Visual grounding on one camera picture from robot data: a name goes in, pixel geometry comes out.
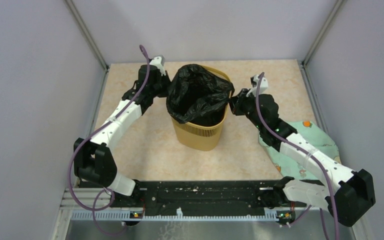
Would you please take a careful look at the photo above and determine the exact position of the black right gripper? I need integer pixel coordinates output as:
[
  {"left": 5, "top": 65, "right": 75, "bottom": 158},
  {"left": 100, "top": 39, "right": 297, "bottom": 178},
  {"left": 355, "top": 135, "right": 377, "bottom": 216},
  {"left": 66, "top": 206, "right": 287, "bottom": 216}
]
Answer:
[{"left": 224, "top": 89, "right": 264, "bottom": 131}]

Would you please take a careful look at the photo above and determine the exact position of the black plastic trash bag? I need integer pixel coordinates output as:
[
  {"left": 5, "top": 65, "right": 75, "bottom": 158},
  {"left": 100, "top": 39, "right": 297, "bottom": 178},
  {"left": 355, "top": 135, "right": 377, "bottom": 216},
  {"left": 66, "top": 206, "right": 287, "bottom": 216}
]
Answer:
[{"left": 166, "top": 64, "right": 235, "bottom": 127}]

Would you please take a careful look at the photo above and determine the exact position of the yellow ribbed trash bin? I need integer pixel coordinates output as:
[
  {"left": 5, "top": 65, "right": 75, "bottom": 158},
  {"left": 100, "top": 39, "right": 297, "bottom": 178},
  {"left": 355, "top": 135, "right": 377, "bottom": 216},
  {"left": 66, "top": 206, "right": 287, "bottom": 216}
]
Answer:
[{"left": 169, "top": 65, "right": 232, "bottom": 151}]

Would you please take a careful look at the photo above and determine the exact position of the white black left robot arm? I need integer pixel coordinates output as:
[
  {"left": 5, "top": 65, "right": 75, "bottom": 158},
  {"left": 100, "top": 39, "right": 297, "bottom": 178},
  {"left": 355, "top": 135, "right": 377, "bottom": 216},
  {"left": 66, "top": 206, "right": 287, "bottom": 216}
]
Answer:
[{"left": 73, "top": 56, "right": 171, "bottom": 207}]

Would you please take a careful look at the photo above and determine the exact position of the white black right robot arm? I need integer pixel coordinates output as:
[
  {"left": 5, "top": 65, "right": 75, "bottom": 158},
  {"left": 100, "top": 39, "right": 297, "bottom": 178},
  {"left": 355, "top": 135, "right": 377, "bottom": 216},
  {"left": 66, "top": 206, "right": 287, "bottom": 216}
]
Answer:
[{"left": 229, "top": 88, "right": 376, "bottom": 227}]

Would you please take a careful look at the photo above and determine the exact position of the light green patterned cloth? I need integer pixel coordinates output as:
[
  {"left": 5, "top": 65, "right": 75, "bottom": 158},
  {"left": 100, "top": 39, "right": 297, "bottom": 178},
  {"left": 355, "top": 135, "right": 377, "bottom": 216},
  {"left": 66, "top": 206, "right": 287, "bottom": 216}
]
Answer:
[{"left": 258, "top": 121, "right": 341, "bottom": 180}]

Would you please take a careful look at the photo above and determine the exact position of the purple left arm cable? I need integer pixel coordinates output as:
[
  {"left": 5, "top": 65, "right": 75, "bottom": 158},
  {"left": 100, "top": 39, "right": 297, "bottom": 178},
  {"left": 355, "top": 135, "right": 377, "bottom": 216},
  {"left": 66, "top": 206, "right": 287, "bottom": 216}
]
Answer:
[{"left": 66, "top": 44, "right": 151, "bottom": 237}]

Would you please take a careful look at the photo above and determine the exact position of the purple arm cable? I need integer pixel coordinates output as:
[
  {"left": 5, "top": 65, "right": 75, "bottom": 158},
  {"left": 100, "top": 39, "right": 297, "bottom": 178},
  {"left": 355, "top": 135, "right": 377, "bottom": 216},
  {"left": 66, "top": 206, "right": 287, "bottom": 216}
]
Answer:
[
  {"left": 254, "top": 71, "right": 342, "bottom": 240},
  {"left": 66, "top": 44, "right": 151, "bottom": 237}
]

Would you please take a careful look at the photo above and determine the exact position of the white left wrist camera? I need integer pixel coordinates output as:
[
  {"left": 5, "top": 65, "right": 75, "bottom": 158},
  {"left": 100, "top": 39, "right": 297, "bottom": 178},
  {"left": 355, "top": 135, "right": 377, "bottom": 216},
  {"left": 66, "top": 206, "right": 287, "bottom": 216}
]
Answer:
[{"left": 150, "top": 55, "right": 167, "bottom": 76}]

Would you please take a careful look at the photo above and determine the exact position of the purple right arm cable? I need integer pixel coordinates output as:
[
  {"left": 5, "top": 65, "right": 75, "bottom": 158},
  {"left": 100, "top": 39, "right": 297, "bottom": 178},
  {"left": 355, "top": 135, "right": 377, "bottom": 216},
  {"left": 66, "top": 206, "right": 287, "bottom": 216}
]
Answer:
[{"left": 254, "top": 71, "right": 342, "bottom": 240}]

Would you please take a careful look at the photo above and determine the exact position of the left aluminium frame post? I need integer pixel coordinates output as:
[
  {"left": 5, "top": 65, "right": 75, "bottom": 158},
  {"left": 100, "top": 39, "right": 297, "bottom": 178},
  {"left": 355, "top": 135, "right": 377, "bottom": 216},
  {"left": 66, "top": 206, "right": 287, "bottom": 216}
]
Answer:
[{"left": 63, "top": 0, "right": 110, "bottom": 72}]

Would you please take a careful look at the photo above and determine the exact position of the aluminium frame post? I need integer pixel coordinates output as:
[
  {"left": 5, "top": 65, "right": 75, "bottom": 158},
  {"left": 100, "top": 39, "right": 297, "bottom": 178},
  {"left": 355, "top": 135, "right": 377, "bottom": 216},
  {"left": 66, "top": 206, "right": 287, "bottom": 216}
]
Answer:
[
  {"left": 63, "top": 0, "right": 110, "bottom": 72},
  {"left": 301, "top": 0, "right": 348, "bottom": 69}
]

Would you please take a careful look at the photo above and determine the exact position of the right aluminium frame post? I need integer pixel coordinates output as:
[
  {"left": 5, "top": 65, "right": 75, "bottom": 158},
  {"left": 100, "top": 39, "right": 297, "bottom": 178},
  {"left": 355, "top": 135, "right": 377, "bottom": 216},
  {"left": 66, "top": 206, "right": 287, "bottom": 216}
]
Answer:
[{"left": 301, "top": 0, "right": 348, "bottom": 69}]

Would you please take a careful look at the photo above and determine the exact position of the grey slotted cable duct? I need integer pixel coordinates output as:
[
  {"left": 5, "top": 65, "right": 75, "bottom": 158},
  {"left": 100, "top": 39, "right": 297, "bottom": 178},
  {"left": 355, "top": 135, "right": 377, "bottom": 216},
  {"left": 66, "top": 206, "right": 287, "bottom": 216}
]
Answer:
[{"left": 70, "top": 209, "right": 279, "bottom": 222}]

